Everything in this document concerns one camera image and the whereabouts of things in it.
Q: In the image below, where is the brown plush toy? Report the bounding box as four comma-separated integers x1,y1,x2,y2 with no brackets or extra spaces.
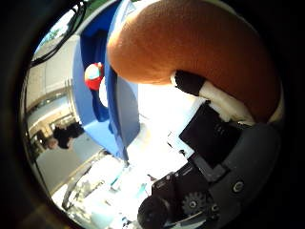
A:
107,0,284,124

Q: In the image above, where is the red ball toy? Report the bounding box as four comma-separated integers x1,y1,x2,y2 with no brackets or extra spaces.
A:
84,61,105,92

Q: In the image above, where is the blue plastic container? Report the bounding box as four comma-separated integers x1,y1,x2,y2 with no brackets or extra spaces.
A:
71,0,141,161

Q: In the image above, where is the person in black clothes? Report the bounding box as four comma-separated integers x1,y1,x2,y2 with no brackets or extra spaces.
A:
46,122,86,151

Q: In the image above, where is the black hanging cable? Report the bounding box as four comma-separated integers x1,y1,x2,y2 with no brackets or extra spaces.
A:
30,1,88,67

